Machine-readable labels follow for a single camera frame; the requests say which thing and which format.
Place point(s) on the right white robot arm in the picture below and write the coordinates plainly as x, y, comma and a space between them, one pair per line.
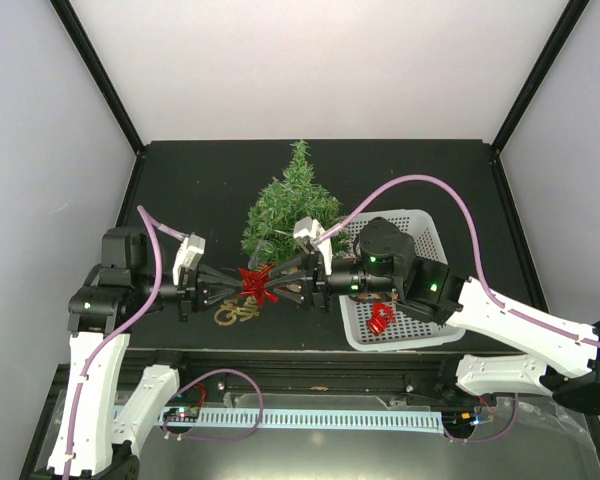
556, 357

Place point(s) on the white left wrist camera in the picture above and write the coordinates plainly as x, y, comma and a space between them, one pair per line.
188, 255

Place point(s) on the right circuit board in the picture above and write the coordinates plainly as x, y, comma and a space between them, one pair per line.
477, 416

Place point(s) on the white slotted cable duct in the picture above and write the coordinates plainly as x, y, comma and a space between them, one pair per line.
311, 419

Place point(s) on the small green christmas tree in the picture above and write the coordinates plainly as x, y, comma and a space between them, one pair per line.
286, 200

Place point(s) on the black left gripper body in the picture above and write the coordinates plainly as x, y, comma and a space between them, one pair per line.
186, 291

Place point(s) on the left black frame post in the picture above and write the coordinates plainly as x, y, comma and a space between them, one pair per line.
81, 41

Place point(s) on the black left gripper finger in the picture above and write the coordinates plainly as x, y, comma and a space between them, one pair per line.
208, 298
211, 276

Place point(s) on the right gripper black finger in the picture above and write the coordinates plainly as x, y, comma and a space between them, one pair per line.
295, 297
293, 270

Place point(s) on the left green circuit board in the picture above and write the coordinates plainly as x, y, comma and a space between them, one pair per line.
181, 414

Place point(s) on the black frame post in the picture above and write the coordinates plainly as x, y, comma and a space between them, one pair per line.
81, 41
552, 48

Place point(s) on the red reindeer ornament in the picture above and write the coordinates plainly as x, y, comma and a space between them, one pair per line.
383, 311

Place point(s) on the right black frame post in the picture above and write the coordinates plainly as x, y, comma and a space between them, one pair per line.
552, 48

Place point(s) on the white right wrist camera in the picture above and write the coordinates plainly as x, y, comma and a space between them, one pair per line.
307, 233

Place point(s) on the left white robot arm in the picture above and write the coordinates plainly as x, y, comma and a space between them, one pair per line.
95, 441

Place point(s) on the clear light battery box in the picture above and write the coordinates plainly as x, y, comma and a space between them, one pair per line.
259, 258

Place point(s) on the red star ornament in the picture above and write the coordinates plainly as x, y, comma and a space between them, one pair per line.
254, 285

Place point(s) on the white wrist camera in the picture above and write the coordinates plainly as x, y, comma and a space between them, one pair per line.
307, 233
188, 255

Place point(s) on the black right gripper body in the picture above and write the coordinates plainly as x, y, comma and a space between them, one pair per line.
317, 287

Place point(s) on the red gift box ornament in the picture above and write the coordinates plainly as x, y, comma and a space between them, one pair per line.
377, 326

